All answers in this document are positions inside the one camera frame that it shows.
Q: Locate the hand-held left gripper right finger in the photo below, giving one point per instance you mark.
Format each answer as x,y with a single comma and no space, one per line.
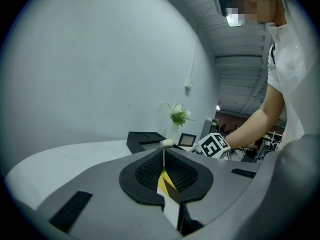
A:
225,184

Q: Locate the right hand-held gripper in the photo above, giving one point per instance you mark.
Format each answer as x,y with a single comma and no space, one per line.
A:
212,145

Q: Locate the grey partition panel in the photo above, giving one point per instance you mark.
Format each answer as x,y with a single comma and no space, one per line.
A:
208,129

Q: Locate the white flower bouquet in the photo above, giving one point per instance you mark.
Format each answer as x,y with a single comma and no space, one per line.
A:
178,114

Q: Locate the white vase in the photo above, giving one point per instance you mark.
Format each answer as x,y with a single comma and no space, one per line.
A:
172,132

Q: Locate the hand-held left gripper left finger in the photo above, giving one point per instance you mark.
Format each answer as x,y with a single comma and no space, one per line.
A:
100,199

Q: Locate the black makeup box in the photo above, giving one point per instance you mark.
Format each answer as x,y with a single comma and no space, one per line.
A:
140,140

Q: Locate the person's head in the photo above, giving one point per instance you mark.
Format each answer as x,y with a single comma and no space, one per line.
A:
260,4

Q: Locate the white wall socket box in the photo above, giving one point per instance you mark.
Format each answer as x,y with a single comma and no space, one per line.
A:
188,87

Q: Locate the black picture frame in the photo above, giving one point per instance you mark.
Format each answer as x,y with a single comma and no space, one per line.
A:
186,140

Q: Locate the person's white shirt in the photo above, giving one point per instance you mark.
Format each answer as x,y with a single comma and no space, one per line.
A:
292,84

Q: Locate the black head-mounted camera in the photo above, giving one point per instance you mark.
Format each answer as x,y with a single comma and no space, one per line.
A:
220,1

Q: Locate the white fluffy-tipped makeup stick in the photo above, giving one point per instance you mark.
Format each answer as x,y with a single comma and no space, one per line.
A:
167,142

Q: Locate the person's right forearm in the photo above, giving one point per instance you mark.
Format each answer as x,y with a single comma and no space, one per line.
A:
252,126

